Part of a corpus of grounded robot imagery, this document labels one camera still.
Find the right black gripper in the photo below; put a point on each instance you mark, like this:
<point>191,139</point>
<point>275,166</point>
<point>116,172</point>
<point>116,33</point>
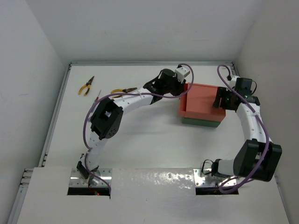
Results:
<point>224,92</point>

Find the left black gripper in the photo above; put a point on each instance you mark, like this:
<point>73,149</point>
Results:
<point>180,87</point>

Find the red drawer box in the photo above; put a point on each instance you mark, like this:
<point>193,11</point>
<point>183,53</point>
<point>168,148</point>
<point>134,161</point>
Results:
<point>198,103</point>

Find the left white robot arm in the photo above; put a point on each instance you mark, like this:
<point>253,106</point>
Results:
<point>106,113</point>

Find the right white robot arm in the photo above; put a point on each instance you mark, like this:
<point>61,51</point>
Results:
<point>247,107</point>

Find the yellow long-nose pliers near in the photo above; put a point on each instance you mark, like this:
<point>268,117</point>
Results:
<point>127,90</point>

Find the yellow long-nose pliers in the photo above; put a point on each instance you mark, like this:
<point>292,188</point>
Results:
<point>87,86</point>
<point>127,90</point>

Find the yellow long-nose pliers far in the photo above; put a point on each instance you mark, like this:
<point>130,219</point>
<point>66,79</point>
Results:
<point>87,86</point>

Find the white front board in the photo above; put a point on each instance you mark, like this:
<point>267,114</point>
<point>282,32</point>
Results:
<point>147,196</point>

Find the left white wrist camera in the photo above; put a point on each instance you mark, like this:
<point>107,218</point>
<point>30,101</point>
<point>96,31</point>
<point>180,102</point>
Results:
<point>181,73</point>

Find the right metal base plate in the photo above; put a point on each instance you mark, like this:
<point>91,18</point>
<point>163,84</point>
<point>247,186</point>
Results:
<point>203,179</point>

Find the metal base plate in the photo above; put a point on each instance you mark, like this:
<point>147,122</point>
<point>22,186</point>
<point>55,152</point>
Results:
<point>77,181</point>
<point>203,179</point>

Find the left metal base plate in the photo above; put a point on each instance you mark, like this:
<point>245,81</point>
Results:
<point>77,181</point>

